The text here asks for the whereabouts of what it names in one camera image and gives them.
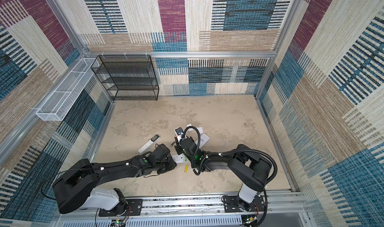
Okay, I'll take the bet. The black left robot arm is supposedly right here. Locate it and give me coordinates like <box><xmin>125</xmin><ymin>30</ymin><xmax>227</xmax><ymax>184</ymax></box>
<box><xmin>52</xmin><ymin>144</ymin><xmax>177</xmax><ymax>216</ymax></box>

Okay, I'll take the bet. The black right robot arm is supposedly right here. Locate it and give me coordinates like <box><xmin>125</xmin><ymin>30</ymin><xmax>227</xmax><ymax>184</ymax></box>
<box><xmin>175</xmin><ymin>136</ymin><xmax>278</xmax><ymax>204</ymax></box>

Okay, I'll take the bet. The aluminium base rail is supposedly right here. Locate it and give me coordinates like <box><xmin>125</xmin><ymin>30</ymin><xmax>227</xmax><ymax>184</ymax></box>
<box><xmin>50</xmin><ymin>190</ymin><xmax>316</xmax><ymax>227</ymax></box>

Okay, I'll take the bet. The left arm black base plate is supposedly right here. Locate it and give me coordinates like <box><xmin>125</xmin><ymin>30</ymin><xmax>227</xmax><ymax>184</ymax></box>
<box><xmin>98</xmin><ymin>199</ymin><xmax>143</xmax><ymax>217</ymax></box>

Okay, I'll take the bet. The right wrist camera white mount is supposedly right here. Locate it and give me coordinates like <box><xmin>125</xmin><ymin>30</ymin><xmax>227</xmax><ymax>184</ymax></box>
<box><xmin>175</xmin><ymin>127</ymin><xmax>185</xmax><ymax>145</ymax></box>

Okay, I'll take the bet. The white remote control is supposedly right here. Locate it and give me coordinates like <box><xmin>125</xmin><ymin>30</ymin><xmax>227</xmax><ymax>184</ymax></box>
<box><xmin>172</xmin><ymin>154</ymin><xmax>188</xmax><ymax>164</ymax></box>
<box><xmin>199</xmin><ymin>134</ymin><xmax>210</xmax><ymax>149</ymax></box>

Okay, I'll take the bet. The black wire mesh shelf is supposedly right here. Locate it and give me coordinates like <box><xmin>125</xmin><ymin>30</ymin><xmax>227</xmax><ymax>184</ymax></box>
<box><xmin>91</xmin><ymin>55</ymin><xmax>160</xmax><ymax>101</ymax></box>

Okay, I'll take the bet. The white wire mesh basket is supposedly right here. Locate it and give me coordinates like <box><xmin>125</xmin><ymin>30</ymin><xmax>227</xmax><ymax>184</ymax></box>
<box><xmin>36</xmin><ymin>58</ymin><xmax>96</xmax><ymax>121</ymax></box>

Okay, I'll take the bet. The slim white remote black screen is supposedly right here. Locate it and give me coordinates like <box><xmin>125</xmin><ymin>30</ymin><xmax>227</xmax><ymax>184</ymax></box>
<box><xmin>138</xmin><ymin>134</ymin><xmax>160</xmax><ymax>154</ymax></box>

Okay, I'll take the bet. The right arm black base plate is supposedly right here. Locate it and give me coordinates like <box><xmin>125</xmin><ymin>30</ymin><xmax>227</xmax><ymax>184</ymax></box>
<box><xmin>221</xmin><ymin>195</ymin><xmax>266</xmax><ymax>213</ymax></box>

